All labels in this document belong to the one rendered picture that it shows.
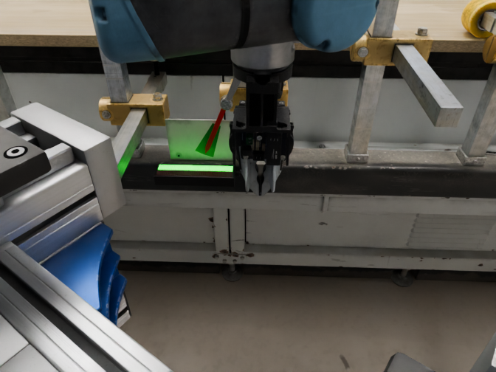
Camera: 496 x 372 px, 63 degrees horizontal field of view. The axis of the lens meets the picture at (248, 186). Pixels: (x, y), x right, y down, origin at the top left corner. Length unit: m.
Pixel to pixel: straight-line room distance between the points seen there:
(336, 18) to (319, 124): 0.78
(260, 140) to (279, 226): 0.88
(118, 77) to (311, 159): 0.43
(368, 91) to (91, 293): 0.63
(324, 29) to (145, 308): 1.30
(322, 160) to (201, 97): 0.37
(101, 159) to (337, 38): 0.25
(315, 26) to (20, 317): 0.31
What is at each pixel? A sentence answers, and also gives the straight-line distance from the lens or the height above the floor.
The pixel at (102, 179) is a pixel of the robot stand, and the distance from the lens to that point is 0.45.
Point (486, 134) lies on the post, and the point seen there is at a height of 0.78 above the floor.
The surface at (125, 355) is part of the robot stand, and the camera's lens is 0.31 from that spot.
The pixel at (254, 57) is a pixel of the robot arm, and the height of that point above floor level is 1.05.
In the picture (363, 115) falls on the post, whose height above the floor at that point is 0.81.
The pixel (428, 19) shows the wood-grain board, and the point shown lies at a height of 0.90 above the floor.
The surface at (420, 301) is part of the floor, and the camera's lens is 1.61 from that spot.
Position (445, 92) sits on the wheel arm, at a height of 0.96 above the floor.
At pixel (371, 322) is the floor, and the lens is 1.50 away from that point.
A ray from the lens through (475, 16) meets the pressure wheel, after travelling 1.10.
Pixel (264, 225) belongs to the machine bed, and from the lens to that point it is 1.37.
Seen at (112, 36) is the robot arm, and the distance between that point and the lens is 0.31.
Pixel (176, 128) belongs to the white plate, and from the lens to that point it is 0.87.
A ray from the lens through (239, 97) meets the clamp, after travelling 0.82.
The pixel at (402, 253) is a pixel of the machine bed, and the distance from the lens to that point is 1.51.
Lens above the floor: 1.21
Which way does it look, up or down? 38 degrees down
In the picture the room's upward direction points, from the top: straight up
